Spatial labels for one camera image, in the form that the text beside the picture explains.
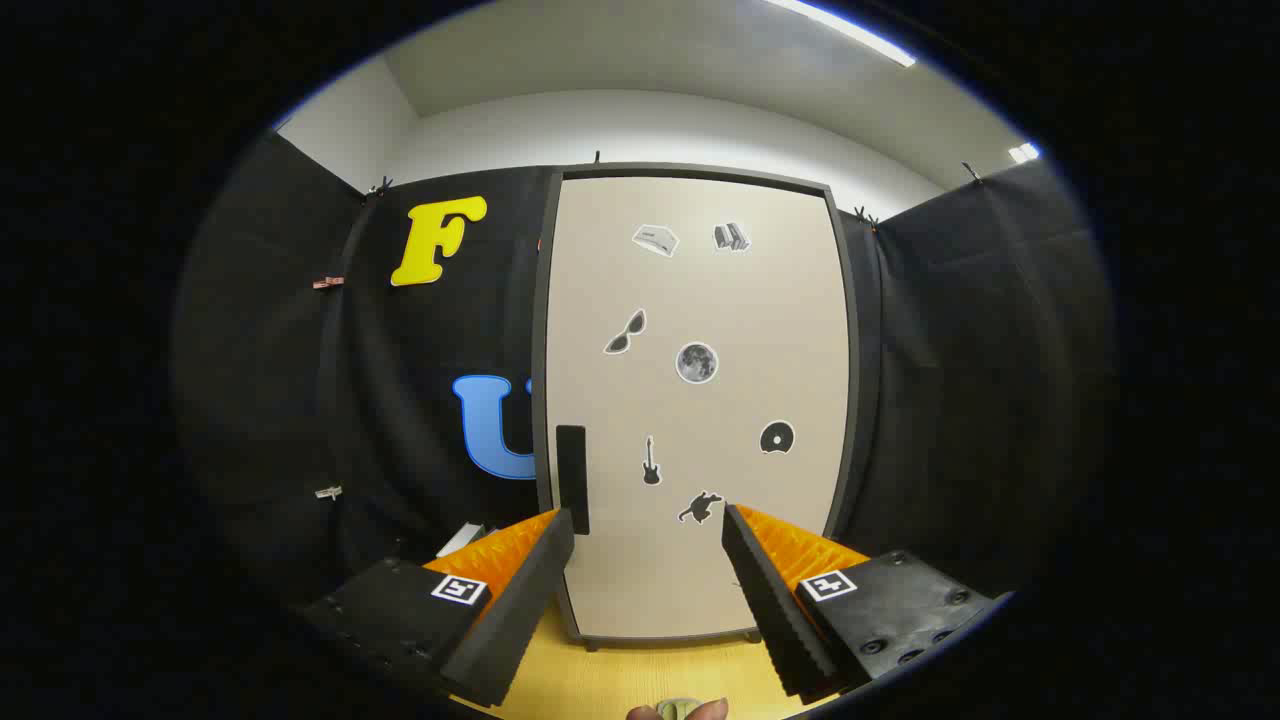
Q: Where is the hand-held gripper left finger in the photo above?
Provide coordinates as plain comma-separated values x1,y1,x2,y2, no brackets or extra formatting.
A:
300,507,591,709

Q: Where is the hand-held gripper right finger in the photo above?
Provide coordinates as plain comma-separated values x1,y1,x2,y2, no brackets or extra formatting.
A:
722,503,1011,701

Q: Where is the black door handle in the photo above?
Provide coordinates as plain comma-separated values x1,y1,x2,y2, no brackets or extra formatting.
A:
555,425,591,536

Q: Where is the dark grey cabinet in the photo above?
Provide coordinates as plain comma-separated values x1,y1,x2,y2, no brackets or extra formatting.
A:
530,162,863,653

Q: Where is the black backdrop cloth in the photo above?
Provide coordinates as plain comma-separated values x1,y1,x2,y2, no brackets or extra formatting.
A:
170,130,1116,621

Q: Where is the long ceiling light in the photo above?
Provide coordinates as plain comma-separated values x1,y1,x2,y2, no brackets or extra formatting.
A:
765,0,918,68

